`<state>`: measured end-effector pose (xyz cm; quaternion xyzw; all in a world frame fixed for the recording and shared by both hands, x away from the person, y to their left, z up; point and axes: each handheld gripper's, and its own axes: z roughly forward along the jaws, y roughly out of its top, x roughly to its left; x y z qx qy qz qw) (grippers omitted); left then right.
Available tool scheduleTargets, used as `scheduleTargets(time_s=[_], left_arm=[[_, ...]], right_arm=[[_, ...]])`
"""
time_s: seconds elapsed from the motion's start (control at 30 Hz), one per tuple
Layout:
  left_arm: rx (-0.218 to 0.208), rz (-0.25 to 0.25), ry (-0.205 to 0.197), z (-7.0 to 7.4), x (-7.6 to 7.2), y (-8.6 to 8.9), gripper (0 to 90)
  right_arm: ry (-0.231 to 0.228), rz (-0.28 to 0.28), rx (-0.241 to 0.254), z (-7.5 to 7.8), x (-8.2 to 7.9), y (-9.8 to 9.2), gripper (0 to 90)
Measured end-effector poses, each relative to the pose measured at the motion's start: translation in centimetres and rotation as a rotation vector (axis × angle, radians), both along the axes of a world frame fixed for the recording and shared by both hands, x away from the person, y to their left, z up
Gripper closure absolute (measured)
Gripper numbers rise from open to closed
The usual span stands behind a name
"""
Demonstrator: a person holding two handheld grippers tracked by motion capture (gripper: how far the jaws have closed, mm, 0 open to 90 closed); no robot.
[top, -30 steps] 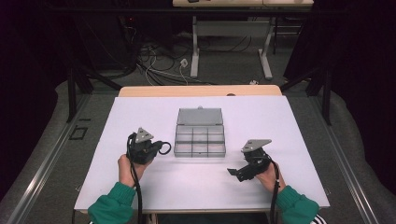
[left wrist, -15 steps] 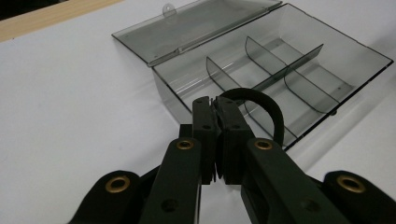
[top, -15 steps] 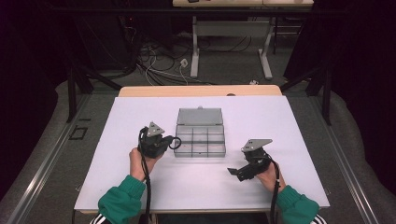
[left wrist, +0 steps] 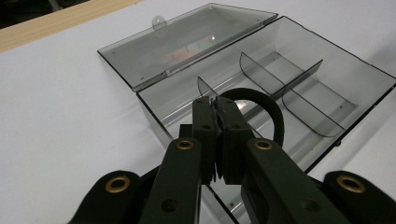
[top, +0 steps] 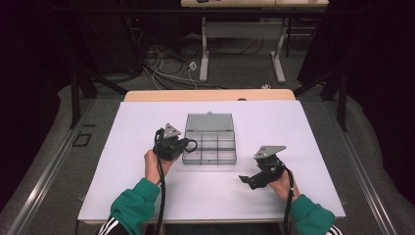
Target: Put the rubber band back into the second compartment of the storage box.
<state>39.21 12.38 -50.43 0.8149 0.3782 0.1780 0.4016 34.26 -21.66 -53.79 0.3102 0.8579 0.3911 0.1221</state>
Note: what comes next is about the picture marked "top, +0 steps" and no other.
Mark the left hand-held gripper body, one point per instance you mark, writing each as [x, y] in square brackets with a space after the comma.
[169, 147]

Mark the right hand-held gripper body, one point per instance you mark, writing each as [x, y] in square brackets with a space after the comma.
[269, 163]

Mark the clear grey compartment box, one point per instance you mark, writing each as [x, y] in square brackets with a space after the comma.
[208, 143]

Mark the person's right hand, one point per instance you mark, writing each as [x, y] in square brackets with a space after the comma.
[283, 187]

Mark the person's left hand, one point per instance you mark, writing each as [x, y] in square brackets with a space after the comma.
[153, 168]

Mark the light wooden table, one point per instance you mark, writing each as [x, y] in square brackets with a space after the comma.
[195, 95]

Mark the person's dark trousers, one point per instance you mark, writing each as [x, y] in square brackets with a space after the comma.
[221, 230]

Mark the white power adapter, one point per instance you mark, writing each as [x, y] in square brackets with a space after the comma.
[193, 65]

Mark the white plug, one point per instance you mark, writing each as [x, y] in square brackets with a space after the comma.
[266, 86]

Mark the black metal stand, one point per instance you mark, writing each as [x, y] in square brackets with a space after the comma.
[76, 98]
[341, 98]

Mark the white-legged wooden desk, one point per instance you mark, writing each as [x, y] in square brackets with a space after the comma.
[241, 30]

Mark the black curtain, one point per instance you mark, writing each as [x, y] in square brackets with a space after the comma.
[381, 81]
[29, 81]

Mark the metal floor rail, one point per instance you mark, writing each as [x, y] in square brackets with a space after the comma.
[362, 176]
[45, 176]

